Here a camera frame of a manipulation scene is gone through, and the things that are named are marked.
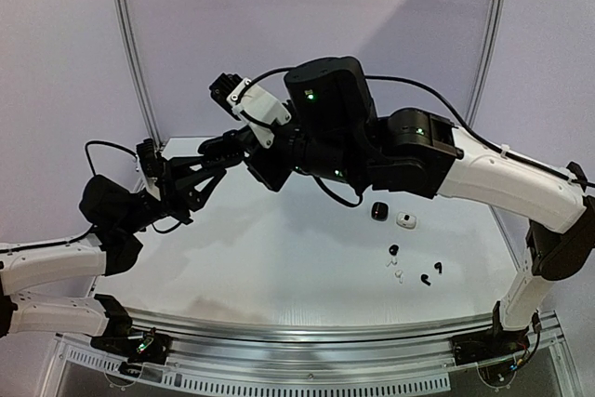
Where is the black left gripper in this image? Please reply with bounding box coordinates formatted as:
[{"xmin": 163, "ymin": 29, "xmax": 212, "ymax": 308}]
[{"xmin": 118, "ymin": 153, "xmax": 225, "ymax": 234}]

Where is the small black charging case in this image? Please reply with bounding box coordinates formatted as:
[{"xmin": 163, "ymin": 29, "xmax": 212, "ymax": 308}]
[{"xmin": 371, "ymin": 202, "xmax": 390, "ymax": 221}]

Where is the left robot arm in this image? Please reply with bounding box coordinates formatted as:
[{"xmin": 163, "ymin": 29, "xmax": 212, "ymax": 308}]
[{"xmin": 1, "ymin": 153, "xmax": 244, "ymax": 354}]

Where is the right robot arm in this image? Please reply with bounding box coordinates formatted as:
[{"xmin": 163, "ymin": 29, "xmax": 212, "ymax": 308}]
[{"xmin": 209, "ymin": 57, "xmax": 594, "ymax": 356}]

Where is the small white charging case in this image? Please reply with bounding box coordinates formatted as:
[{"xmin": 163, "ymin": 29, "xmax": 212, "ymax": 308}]
[{"xmin": 395, "ymin": 212, "xmax": 417, "ymax": 230}]

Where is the white stem earbud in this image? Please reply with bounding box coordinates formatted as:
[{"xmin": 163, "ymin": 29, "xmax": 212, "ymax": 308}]
[
  {"xmin": 394, "ymin": 270, "xmax": 403, "ymax": 284},
  {"xmin": 386, "ymin": 258, "xmax": 398, "ymax": 268}
]

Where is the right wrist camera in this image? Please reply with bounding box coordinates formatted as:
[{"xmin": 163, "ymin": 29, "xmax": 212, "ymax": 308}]
[{"xmin": 209, "ymin": 73, "xmax": 292, "ymax": 149}]

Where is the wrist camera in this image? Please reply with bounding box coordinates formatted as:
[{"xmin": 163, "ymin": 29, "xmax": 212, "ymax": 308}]
[
  {"xmin": 209, "ymin": 73, "xmax": 292, "ymax": 149},
  {"xmin": 136, "ymin": 139, "xmax": 163, "ymax": 200}
]

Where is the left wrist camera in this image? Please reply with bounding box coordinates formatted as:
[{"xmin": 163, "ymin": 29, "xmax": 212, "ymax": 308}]
[{"xmin": 136, "ymin": 139, "xmax": 163, "ymax": 200}]

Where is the left aluminium wall post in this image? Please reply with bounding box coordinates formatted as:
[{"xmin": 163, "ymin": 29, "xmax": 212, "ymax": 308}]
[{"xmin": 113, "ymin": 0, "xmax": 165, "ymax": 144}]

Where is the aluminium wall post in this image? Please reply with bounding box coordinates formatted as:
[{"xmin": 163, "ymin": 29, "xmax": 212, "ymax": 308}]
[
  {"xmin": 464, "ymin": 0, "xmax": 505, "ymax": 127},
  {"xmin": 113, "ymin": 0, "xmax": 165, "ymax": 144}
]

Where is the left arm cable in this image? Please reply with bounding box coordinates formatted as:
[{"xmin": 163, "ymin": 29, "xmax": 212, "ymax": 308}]
[{"xmin": 0, "ymin": 139, "xmax": 187, "ymax": 254}]

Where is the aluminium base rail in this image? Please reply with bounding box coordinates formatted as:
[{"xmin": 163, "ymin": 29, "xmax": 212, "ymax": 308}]
[{"xmin": 42, "ymin": 311, "xmax": 581, "ymax": 396}]

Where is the right aluminium wall post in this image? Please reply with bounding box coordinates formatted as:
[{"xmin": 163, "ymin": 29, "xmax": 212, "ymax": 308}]
[{"xmin": 464, "ymin": 0, "xmax": 505, "ymax": 127}]

